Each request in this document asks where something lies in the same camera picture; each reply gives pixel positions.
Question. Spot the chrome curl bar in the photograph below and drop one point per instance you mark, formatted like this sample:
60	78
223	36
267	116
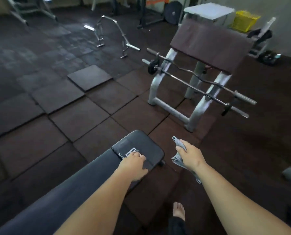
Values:
184	70

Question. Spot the loose dark rubber floor tile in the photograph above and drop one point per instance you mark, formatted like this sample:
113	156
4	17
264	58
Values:
89	77

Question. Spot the person's left thumb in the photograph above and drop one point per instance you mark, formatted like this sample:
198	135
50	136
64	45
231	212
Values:
143	172

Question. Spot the grey cloth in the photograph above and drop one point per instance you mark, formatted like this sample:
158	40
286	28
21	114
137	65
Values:
178	161

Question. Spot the brown padded preacher curl bench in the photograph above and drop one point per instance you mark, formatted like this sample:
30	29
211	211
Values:
209	44

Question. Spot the chrome lat pulldown bar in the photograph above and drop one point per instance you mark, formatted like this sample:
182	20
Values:
125	42

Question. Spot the curl bar with black plates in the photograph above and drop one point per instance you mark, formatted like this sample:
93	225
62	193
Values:
174	77

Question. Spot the black padded weight bench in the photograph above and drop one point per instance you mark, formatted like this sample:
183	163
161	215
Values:
86	178

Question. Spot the person's right hand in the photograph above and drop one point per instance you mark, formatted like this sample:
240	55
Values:
193	156

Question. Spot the grey metal machine frame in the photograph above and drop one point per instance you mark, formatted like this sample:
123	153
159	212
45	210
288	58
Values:
30	8

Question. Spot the person's right forearm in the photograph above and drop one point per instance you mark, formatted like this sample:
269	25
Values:
233	205

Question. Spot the person's right fingers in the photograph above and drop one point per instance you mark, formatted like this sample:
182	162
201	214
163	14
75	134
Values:
182	147

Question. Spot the person's left hand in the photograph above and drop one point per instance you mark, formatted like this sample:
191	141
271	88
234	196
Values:
132	167

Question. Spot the white exercise machine black seat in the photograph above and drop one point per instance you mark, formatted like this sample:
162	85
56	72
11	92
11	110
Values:
260	37

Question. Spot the black steel rack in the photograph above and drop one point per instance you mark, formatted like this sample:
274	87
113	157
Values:
147	12

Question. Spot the person's black trouser leg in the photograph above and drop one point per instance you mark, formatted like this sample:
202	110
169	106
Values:
176	227

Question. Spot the black weight plate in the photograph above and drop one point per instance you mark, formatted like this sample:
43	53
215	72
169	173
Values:
172	12

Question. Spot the person's left forearm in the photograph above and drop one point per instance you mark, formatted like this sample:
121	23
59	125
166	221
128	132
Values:
98	208

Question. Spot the yellow plastic crate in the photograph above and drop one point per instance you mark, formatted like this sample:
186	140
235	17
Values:
246	21

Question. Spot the person's foot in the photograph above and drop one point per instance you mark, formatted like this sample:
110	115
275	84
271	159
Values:
178	212

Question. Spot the white square stool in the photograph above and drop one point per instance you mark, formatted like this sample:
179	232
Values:
208	10

